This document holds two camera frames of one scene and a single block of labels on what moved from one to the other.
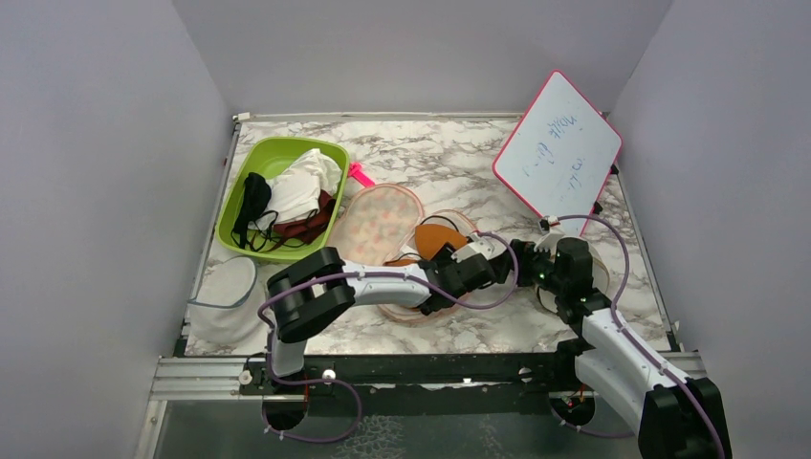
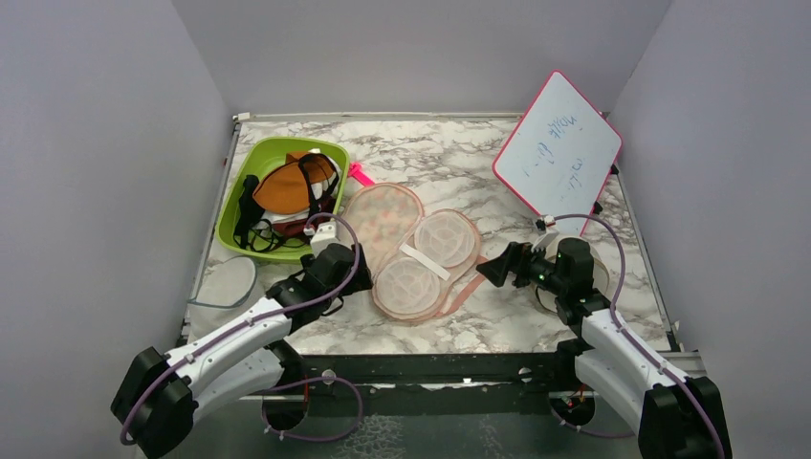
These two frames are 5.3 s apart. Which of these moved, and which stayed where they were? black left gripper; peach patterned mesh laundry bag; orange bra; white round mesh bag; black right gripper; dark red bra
Moved: black left gripper; orange bra
Stayed: dark red bra; peach patterned mesh laundry bag; black right gripper; white round mesh bag
